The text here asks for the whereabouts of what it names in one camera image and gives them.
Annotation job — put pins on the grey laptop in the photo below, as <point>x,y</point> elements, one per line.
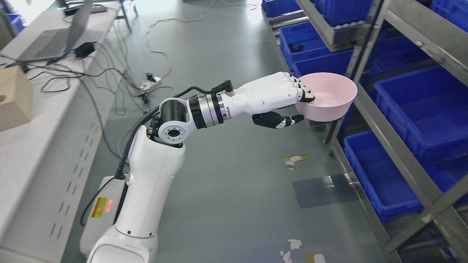
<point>52,44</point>

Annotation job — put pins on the blue bin right lower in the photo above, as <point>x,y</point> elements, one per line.
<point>387,190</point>

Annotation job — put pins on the blue bin right middle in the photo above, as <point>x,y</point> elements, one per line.
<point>428,110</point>

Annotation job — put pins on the pink ikea bowl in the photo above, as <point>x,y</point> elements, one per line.
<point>333,93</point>

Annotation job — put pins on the blue bin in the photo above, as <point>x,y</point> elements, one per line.
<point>428,110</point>
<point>387,190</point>

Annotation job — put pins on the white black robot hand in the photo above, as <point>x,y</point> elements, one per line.
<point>260,97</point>

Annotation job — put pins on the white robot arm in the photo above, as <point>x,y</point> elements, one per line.
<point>155,155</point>

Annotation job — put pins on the white workbench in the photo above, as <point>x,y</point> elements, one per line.
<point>45,163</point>

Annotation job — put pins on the steel shelf rack right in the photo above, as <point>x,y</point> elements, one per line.
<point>403,144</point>

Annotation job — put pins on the white power strip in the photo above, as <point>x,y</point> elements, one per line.
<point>151,82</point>

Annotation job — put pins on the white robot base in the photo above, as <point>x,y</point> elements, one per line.
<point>102,213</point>

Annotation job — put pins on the black power adapter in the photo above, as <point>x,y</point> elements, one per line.
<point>84,50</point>

